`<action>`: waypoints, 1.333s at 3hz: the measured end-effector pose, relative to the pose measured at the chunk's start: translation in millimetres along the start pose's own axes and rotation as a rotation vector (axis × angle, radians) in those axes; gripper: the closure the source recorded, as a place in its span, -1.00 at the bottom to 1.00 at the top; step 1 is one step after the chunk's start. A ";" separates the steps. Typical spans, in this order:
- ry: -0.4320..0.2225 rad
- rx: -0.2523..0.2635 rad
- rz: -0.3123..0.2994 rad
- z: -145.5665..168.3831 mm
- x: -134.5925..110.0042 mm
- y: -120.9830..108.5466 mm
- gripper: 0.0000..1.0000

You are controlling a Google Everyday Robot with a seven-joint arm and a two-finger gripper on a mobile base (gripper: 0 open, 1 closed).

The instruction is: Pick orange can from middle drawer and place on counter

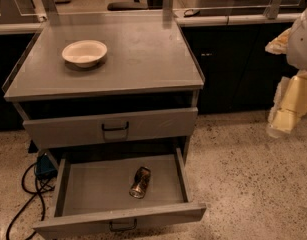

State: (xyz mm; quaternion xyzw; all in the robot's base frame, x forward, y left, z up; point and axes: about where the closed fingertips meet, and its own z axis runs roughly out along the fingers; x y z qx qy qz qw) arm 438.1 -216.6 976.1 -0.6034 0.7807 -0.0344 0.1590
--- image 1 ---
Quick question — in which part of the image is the white bowl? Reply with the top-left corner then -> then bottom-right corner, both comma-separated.
62,40 -> 107,68

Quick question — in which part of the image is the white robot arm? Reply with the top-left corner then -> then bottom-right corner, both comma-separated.
265,8 -> 307,138

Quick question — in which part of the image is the blue power box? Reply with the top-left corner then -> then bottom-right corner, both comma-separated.
34,154 -> 58,180

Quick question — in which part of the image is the orange soda can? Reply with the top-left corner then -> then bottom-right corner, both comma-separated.
129,167 -> 151,199

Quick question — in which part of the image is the black upper drawer handle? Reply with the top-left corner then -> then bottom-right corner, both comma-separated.
101,121 -> 129,132

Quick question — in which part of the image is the black floor cable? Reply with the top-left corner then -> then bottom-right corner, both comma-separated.
5,162 -> 56,240

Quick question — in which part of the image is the closed upper grey drawer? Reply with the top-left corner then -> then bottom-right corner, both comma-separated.
24,107 -> 198,149

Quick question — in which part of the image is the open lower grey drawer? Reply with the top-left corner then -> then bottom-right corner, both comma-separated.
34,150 -> 206,239

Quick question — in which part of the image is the black drawer handle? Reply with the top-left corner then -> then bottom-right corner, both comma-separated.
109,219 -> 137,232
101,121 -> 129,132

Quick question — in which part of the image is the black lower drawer handle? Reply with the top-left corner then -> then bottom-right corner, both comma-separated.
109,219 -> 137,232

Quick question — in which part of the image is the dark low cabinet right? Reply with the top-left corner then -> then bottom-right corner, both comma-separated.
182,23 -> 297,114

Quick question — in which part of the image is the grey drawer cabinet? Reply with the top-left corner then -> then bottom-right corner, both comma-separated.
1,10 -> 206,158

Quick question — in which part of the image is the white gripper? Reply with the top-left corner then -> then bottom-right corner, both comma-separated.
265,28 -> 307,138

